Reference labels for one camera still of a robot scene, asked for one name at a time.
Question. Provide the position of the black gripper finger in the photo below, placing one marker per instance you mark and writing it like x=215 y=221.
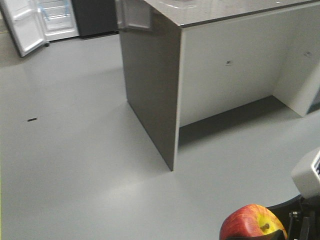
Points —
x=276 y=235

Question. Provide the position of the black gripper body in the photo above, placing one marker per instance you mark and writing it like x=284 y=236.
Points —
x=300 y=217

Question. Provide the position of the red yellow apple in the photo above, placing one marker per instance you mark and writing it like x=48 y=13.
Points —
x=251 y=220

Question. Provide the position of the fridge door with white liner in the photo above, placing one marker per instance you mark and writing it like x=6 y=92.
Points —
x=22 y=20

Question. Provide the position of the dark grey fridge body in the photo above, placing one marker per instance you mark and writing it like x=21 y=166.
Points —
x=62 y=19

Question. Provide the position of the grey kitchen island table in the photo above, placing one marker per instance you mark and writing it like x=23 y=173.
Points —
x=188 y=60

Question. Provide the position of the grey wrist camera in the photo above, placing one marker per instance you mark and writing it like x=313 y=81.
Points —
x=306 y=174

